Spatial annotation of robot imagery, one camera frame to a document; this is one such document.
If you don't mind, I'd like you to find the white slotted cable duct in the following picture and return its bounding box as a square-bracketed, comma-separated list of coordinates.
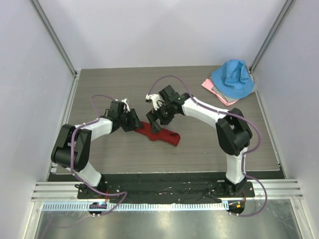
[42, 201, 229, 212]

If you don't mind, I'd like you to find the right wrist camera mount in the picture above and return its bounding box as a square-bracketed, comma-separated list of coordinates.
[146, 94, 165, 111]

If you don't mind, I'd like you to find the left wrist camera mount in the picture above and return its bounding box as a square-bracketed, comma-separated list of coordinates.
[121, 98, 131, 112]

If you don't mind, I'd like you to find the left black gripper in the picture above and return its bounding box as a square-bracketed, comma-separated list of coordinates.
[118, 109, 143, 132]

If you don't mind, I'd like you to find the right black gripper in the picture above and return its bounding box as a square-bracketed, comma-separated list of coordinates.
[146, 103, 174, 135]

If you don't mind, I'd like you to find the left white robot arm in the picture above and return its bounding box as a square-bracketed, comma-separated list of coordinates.
[51, 99, 143, 199]

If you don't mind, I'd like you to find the aluminium front rail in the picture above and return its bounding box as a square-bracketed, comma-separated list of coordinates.
[31, 179, 303, 202]

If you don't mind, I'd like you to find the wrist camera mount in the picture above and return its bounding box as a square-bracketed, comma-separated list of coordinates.
[146, 94, 165, 111]
[121, 98, 131, 112]

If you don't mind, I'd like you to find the right aluminium frame post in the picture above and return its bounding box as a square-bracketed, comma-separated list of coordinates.
[249, 0, 296, 74]

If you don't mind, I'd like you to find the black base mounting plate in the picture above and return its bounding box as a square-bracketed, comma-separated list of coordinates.
[75, 172, 255, 204]

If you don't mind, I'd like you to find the grey folded cloth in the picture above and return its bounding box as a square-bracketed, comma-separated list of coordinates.
[210, 78, 239, 106]

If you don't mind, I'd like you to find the left aluminium frame post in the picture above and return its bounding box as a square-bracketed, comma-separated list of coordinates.
[29, 0, 77, 78]

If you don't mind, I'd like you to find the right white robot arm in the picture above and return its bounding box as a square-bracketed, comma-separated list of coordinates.
[146, 85, 252, 197]

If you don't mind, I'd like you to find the aluminium frame post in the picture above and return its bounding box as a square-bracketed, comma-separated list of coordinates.
[29, 0, 77, 78]
[249, 0, 296, 74]

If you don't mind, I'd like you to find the pink folded cloth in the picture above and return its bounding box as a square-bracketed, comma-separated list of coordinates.
[201, 79, 238, 106]

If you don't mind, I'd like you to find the blue bucket hat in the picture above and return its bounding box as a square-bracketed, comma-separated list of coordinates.
[211, 59, 255, 99]

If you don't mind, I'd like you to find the red cloth napkin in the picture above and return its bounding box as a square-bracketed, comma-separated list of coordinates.
[135, 121, 180, 146]

